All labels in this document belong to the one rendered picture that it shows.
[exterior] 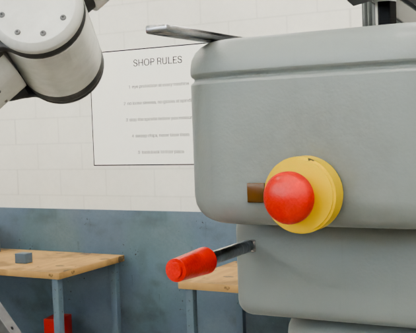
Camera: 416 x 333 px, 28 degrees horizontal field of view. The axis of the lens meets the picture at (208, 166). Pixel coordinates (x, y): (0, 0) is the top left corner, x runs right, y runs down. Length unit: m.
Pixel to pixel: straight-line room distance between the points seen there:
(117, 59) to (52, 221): 1.38
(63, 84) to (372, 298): 0.33
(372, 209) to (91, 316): 5.87
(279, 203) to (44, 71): 0.24
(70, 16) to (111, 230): 5.56
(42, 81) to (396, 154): 0.31
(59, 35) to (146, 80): 5.31
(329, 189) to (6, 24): 0.29
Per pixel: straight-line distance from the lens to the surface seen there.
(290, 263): 0.78
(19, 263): 6.01
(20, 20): 0.70
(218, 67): 0.69
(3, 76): 0.73
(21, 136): 6.71
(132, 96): 6.06
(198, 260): 0.69
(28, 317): 6.87
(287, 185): 0.62
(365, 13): 1.09
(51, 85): 0.75
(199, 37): 0.70
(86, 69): 0.75
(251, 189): 0.68
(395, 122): 0.64
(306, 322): 0.84
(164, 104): 5.91
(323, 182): 0.64
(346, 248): 0.76
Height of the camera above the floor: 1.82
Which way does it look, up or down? 3 degrees down
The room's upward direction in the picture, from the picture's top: 2 degrees counter-clockwise
